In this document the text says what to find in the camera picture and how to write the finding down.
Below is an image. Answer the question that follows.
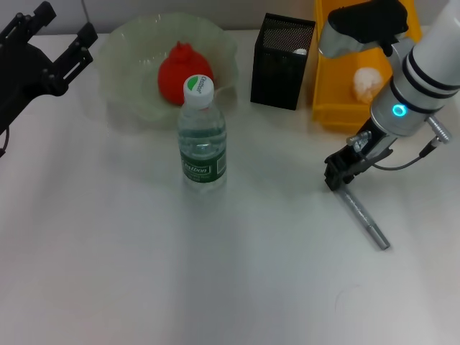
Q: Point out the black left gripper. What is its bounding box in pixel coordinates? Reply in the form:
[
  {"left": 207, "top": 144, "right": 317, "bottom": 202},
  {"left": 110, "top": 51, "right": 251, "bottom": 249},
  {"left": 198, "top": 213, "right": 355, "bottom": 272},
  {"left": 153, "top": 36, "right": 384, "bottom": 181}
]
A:
[{"left": 0, "top": 1, "right": 99, "bottom": 127}]

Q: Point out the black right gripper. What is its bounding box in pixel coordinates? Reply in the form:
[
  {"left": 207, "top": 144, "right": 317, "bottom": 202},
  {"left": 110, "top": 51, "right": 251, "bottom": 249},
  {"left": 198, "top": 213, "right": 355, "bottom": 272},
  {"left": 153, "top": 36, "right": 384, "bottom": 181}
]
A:
[{"left": 324, "top": 119, "right": 395, "bottom": 192}]

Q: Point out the grey marker pen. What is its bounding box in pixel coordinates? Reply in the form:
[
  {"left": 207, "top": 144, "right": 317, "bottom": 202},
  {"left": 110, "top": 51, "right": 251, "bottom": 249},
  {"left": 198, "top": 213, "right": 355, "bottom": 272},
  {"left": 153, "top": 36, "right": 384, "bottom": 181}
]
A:
[{"left": 336, "top": 188, "right": 392, "bottom": 251}]

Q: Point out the white paper ball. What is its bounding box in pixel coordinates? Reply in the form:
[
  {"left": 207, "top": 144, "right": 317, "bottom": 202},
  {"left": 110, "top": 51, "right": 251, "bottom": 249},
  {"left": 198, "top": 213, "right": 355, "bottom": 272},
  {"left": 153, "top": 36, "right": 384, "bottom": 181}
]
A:
[{"left": 351, "top": 67, "right": 384, "bottom": 104}]

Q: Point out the red-orange toy orange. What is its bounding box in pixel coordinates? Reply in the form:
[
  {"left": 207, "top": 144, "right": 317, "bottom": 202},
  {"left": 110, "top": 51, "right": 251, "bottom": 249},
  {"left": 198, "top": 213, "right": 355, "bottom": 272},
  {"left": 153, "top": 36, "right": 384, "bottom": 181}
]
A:
[{"left": 158, "top": 41, "right": 215, "bottom": 106}]

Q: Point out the clear green-label water bottle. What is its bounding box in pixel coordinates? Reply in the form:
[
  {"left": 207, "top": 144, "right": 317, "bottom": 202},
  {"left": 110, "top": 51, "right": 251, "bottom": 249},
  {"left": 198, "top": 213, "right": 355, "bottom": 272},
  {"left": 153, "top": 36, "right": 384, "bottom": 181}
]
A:
[{"left": 178, "top": 74, "right": 228, "bottom": 194}]

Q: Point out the pale green glass fruit bowl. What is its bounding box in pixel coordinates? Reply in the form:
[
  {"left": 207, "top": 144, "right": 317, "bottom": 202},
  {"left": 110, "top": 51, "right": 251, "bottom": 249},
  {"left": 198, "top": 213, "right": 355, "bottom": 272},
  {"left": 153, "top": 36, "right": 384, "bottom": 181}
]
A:
[{"left": 98, "top": 13, "right": 240, "bottom": 129}]

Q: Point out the black mesh pen holder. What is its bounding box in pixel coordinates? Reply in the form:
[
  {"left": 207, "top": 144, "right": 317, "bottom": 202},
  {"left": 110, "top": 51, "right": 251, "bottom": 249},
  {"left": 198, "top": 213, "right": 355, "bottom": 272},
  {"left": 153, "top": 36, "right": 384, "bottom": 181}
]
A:
[{"left": 250, "top": 13, "right": 316, "bottom": 111}]

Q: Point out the yellow plastic bin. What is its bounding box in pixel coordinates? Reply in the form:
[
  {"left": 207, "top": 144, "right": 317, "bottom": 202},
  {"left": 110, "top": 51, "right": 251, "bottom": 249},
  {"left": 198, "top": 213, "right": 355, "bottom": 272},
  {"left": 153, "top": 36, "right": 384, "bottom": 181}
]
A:
[{"left": 310, "top": 0, "right": 423, "bottom": 130}]

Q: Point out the dark right gripper cable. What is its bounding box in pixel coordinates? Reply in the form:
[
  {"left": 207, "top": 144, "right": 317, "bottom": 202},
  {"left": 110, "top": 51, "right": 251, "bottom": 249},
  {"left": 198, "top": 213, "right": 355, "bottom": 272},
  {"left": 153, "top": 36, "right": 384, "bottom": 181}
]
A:
[{"left": 346, "top": 114, "right": 453, "bottom": 172}]

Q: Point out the dark gripper cable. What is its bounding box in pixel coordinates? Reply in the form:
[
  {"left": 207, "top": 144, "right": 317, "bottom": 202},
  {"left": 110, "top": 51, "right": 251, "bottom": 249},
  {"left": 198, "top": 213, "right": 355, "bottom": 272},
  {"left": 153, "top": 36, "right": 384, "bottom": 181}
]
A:
[
  {"left": 0, "top": 125, "right": 11, "bottom": 158},
  {"left": 346, "top": 114, "right": 453, "bottom": 172}
]

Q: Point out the dark left gripper cable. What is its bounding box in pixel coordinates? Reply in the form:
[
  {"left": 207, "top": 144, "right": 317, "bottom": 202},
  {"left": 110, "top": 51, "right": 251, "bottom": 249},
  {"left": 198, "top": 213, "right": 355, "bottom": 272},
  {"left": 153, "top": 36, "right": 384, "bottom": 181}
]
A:
[{"left": 0, "top": 125, "right": 11, "bottom": 158}]

